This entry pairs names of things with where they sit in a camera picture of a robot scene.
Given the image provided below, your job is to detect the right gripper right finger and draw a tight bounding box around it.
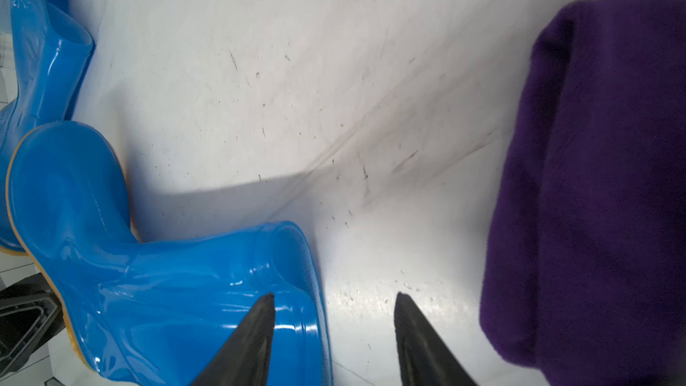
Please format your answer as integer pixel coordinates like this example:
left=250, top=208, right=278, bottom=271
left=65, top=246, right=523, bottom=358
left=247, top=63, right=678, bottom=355
left=394, top=292, right=477, bottom=386

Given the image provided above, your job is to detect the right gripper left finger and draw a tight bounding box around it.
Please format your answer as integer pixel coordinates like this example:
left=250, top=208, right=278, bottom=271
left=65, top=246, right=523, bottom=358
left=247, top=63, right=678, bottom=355
left=191, top=293, right=276, bottom=386

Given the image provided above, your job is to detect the blue rubber boot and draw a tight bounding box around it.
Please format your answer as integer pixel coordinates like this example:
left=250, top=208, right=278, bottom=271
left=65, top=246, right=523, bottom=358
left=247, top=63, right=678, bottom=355
left=0, top=0, right=96, bottom=257
left=5, top=122, right=333, bottom=385

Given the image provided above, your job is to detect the purple cloth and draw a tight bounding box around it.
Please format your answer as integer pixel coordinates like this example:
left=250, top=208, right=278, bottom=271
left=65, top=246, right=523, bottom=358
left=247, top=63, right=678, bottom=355
left=480, top=0, right=685, bottom=385

